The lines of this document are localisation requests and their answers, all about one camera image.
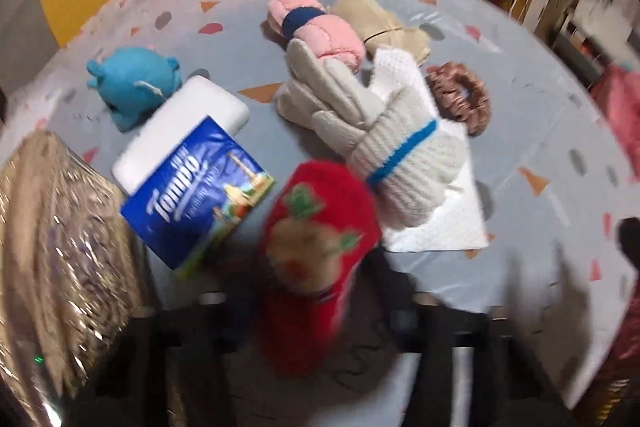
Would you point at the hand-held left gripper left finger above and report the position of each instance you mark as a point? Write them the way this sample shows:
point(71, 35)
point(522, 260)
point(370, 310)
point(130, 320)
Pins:
point(235, 327)

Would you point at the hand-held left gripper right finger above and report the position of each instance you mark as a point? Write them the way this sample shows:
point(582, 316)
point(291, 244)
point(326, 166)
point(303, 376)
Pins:
point(395, 302)

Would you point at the red knit sock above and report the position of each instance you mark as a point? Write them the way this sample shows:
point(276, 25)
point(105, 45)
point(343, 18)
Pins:
point(310, 322)

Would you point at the white paper towel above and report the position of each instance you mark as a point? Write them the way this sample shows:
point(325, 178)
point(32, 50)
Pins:
point(450, 227)

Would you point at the blue tissue packet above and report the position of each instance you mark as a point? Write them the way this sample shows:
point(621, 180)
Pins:
point(190, 192)

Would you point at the cream knit gloves blue stripe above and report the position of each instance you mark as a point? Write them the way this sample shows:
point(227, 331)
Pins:
point(340, 117)

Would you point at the brown hair scrunchie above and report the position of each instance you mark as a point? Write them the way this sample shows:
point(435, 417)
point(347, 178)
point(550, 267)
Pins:
point(480, 107)

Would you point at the white tissue pack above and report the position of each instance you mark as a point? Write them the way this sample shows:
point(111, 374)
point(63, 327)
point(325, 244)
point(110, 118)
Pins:
point(190, 112)

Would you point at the patterned tablecloth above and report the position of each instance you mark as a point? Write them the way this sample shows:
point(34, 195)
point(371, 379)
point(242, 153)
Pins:
point(525, 117)

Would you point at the blue plush toy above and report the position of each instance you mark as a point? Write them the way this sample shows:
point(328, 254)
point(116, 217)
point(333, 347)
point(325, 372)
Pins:
point(130, 82)

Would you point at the beige rolled cloth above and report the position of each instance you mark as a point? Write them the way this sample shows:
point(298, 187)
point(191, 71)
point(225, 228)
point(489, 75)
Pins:
point(365, 17)

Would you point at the pink bag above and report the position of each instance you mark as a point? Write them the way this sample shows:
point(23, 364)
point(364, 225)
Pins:
point(622, 107)

